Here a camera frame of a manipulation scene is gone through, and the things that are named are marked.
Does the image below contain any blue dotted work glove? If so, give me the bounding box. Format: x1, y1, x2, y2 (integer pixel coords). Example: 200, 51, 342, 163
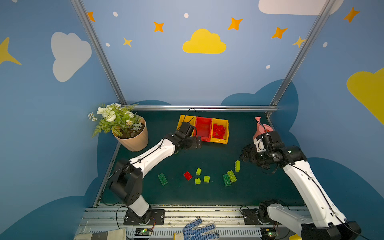
181, 219, 220, 240

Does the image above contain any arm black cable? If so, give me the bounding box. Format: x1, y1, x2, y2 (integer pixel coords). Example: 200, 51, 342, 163
254, 119, 373, 240
100, 108, 197, 230

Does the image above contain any yellow storage bin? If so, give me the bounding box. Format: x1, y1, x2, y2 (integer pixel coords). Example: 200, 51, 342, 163
177, 115, 197, 133
211, 118, 230, 145

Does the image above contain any aluminium frame post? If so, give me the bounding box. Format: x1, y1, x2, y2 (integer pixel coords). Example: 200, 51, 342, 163
266, 0, 337, 120
71, 0, 127, 105

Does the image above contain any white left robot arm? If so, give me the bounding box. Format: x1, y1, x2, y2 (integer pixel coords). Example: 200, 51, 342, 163
108, 122, 202, 222

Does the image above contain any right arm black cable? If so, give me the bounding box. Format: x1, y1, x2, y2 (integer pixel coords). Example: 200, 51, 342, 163
254, 119, 373, 240

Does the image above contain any small lime lego brick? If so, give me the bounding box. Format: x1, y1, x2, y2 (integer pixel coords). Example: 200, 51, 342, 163
196, 168, 202, 176

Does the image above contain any red middle storage bin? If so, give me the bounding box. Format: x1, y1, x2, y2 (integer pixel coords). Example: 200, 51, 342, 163
195, 117, 212, 142

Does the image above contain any long lime lego diagonal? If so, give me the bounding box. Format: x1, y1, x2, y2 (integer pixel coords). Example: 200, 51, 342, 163
227, 171, 237, 183

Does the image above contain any right aluminium frame post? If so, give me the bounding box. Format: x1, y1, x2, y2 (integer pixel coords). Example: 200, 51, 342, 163
266, 0, 337, 120

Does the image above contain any right green circuit board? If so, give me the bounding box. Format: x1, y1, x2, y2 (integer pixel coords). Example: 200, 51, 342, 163
260, 228, 279, 240

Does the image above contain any right yellow storage bin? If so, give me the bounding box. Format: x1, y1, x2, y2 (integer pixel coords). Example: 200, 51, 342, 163
211, 118, 230, 145

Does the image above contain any left aluminium frame post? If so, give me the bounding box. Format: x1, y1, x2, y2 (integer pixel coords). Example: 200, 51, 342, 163
71, 0, 127, 105

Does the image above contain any artificial white flower plant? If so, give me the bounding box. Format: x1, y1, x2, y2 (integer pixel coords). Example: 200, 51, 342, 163
88, 103, 146, 139

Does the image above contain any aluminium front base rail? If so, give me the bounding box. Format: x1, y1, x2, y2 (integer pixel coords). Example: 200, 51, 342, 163
76, 206, 311, 240

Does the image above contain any left yellow storage bin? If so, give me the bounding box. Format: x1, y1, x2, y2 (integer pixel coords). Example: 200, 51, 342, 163
177, 115, 197, 133

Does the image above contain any aluminium back frame rail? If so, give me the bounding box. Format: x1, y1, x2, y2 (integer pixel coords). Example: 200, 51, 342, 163
135, 105, 278, 112

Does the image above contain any red lego brick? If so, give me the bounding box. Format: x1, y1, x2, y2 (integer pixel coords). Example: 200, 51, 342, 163
183, 171, 193, 181

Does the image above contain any yellow plastic scoop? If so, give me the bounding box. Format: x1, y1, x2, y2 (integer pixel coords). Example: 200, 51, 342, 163
289, 235, 302, 240

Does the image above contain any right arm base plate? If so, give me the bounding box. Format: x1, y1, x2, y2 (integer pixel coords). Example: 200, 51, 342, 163
240, 208, 271, 225

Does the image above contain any dark green lego front left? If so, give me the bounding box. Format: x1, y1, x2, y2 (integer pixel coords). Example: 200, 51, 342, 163
158, 173, 168, 186

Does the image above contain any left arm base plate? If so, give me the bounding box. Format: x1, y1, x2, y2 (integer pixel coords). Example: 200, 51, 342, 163
123, 209, 165, 226

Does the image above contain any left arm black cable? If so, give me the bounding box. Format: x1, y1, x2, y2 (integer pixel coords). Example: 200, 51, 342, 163
100, 108, 197, 230

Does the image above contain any dark green lego bottom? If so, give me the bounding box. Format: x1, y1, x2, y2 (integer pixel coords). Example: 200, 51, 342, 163
223, 174, 232, 187

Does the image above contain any green circuit board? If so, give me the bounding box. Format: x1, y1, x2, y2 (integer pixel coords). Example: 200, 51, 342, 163
260, 228, 279, 240
135, 229, 153, 237

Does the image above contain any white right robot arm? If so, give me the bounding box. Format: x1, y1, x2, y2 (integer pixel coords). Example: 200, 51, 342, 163
240, 131, 362, 240

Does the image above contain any left green circuit board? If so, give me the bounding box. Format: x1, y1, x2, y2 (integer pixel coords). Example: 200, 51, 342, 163
135, 229, 153, 237

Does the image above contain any dark green lego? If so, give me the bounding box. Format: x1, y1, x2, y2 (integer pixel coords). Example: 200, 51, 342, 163
223, 174, 232, 187
158, 173, 168, 186

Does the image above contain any pink watering can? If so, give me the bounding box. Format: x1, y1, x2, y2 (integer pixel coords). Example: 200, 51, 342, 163
253, 117, 274, 144

